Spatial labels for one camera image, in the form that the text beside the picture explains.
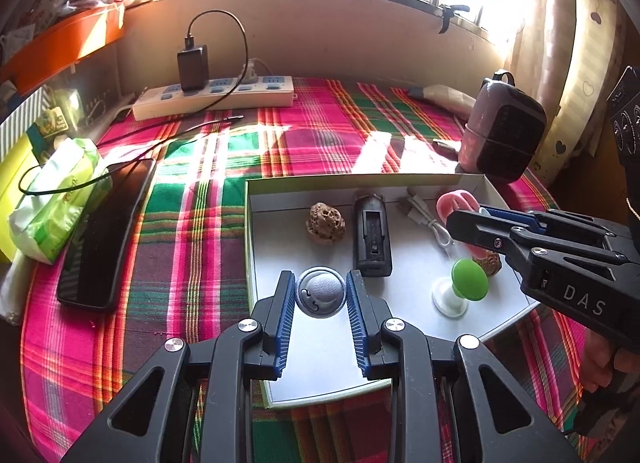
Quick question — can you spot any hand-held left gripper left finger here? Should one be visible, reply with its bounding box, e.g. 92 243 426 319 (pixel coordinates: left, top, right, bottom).
60 270 297 463

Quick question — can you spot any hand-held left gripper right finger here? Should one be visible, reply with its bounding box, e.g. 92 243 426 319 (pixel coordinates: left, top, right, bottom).
346 270 581 463

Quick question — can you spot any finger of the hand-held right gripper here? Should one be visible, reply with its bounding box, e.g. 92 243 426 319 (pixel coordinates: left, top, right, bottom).
480 206 613 244
446 210 626 269

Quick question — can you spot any pink and teal clip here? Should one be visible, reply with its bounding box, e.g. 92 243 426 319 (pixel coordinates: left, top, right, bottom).
436 189 481 224

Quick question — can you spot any white round mini device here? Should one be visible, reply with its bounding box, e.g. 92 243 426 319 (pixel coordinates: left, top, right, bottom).
296 267 347 316

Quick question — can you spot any white usb cable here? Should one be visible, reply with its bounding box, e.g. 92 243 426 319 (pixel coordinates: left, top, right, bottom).
400 188 456 249

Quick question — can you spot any green and white cardboard box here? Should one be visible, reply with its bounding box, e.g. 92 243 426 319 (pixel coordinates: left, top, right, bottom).
243 173 543 409

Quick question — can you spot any black battery case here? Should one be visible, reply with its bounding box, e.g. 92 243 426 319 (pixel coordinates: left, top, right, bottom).
352 196 395 279

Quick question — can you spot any brown walnut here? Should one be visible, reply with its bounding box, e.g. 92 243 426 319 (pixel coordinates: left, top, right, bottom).
306 202 347 244
472 248 502 278

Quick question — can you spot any person's right hand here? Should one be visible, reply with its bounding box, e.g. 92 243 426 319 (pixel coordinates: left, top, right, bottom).
580 328 623 394

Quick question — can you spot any green mushroom-shaped suction holder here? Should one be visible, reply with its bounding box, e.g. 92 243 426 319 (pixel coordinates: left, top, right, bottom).
431 258 488 318

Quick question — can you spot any dark mauve portable speaker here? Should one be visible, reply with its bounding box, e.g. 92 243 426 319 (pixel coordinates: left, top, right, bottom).
457 70 547 184

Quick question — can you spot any plaid tablecloth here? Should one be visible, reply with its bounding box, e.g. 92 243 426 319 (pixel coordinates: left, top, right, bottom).
20 76 591 463

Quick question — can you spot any heart-patterned curtain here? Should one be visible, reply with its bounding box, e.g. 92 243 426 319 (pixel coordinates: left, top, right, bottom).
505 0 640 189

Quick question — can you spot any black smartphone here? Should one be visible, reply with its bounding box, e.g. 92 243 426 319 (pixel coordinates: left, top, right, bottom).
56 158 157 311

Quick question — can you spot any black window hook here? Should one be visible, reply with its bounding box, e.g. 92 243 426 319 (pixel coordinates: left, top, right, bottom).
437 4 471 35

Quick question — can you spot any white power strip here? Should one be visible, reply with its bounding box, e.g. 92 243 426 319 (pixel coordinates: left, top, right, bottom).
132 74 295 120

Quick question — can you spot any white plug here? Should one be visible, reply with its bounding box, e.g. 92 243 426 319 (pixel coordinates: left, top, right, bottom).
242 58 271 84

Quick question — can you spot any green tissue pack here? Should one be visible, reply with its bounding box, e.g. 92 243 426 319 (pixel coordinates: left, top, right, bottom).
9 138 113 264

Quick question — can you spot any black charger adapter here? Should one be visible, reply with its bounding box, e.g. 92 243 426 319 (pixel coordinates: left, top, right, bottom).
177 36 208 92

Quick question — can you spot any small green packet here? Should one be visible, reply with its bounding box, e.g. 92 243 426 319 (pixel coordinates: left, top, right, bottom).
27 106 68 144

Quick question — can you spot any striped box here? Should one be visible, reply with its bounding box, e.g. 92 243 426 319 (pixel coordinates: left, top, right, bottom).
0 86 53 144

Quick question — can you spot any orange shelf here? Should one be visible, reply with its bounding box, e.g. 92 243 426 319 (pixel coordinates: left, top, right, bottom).
0 7 126 94

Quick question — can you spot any black charging cable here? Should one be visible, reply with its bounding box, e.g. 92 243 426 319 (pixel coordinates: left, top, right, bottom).
19 10 248 196

